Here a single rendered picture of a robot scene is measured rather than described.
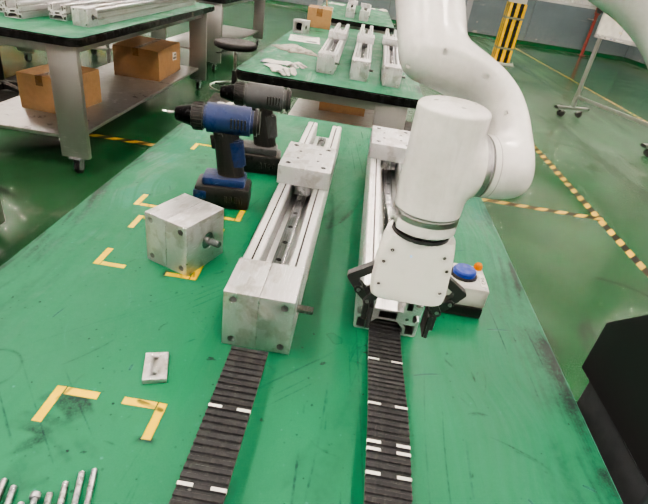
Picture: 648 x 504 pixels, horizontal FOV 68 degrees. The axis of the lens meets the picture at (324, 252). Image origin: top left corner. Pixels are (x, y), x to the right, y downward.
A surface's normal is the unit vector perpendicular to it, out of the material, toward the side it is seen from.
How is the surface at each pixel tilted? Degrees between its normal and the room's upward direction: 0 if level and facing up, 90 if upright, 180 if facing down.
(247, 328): 90
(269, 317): 90
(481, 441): 0
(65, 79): 90
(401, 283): 88
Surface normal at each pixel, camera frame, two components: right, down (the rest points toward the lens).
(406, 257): -0.15, 0.46
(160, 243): -0.45, 0.40
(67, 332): 0.14, -0.85
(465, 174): 0.23, 0.52
